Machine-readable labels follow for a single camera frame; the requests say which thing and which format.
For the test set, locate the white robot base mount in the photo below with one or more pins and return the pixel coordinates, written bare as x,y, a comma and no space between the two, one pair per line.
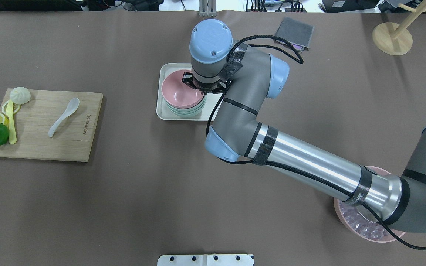
207,260

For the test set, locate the wooden cutting board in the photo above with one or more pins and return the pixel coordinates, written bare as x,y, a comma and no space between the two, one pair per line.
72,140

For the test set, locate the large pink ice bowl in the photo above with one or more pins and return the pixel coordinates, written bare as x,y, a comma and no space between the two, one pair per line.
368,229

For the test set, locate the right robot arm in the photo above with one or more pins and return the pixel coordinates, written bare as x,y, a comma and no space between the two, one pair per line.
245,77

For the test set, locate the lemon slice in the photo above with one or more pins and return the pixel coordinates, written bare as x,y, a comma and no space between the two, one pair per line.
3,108

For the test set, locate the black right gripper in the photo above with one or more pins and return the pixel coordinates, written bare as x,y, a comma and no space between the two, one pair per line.
187,80

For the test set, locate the white rabbit serving tray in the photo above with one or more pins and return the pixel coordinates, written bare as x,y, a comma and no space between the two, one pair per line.
162,110

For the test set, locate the white steamed bun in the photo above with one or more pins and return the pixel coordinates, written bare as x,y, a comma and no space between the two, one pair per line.
20,95

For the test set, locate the small pink bowl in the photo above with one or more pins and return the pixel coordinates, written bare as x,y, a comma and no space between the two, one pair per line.
177,93

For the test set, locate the yellow plastic spoon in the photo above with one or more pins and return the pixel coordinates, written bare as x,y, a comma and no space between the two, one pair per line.
10,116

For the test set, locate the grey folded cloth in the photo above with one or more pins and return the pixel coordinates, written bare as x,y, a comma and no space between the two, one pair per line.
296,32

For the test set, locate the wooden mug tree stand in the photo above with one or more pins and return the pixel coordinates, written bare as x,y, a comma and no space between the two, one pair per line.
393,38

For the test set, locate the aluminium frame post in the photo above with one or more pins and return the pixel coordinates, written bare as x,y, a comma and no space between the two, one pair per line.
207,8

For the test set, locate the white ceramic spoon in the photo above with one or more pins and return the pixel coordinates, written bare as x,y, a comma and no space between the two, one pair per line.
70,109

